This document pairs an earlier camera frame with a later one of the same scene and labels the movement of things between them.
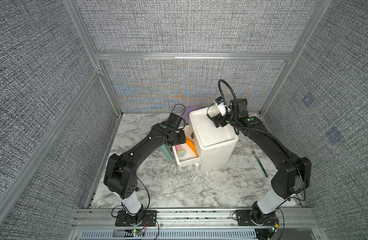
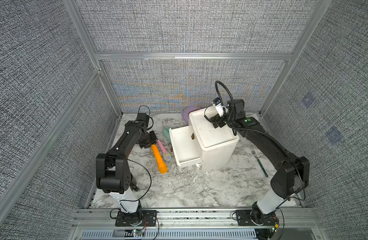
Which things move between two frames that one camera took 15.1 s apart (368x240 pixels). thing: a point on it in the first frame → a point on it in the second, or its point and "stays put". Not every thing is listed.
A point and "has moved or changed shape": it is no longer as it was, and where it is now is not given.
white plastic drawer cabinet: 216,146 stays put
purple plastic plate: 185,115 stays put
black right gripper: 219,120 stays put
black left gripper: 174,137 → 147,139
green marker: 166,151 has moved or changed shape
